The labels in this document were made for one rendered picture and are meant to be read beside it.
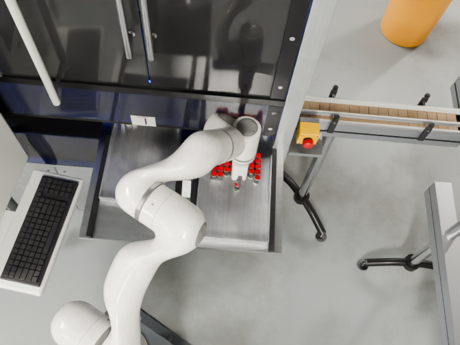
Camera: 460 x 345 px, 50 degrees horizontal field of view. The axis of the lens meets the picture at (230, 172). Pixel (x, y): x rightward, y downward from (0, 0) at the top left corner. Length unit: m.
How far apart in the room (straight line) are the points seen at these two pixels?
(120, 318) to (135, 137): 0.88
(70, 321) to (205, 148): 0.53
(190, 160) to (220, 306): 1.57
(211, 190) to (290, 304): 1.00
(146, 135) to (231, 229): 0.49
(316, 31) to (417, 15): 2.04
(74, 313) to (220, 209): 0.70
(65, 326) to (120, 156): 0.78
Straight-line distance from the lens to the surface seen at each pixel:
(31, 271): 1.85
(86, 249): 2.71
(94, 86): 1.67
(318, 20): 1.34
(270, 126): 1.75
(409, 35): 3.51
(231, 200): 1.79
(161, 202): 1.09
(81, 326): 1.29
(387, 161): 3.05
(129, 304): 1.21
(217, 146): 1.12
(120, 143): 1.91
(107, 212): 1.80
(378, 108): 2.04
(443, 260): 2.30
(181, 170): 1.09
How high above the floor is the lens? 2.52
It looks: 64 degrees down
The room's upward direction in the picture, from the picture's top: 7 degrees clockwise
